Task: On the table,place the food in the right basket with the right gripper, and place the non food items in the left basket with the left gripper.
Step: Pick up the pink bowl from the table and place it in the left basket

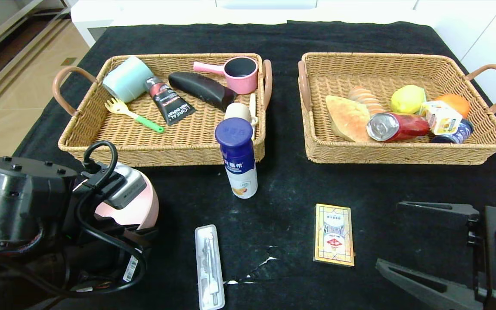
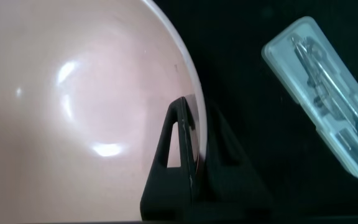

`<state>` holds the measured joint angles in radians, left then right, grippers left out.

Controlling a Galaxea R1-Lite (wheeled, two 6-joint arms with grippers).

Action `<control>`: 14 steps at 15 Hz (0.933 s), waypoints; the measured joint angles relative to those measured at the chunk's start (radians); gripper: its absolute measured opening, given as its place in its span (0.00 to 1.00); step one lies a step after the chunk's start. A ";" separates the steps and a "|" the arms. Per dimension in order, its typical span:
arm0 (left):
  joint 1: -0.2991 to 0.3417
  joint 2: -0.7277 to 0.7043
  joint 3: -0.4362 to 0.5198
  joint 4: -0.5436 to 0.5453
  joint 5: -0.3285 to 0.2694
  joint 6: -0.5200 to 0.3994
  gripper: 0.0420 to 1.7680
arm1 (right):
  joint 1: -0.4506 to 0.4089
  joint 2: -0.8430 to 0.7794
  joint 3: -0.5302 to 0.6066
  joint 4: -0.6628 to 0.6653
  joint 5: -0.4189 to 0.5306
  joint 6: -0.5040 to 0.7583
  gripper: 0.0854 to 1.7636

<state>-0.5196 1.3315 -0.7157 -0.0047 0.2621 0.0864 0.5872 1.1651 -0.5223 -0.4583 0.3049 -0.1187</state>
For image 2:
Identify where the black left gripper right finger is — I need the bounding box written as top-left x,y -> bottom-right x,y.
197,99 -> 275,222

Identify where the pink plastic bowl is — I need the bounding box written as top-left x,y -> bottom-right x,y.
0,0 -> 208,222

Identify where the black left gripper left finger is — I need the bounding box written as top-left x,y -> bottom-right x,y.
140,96 -> 200,222

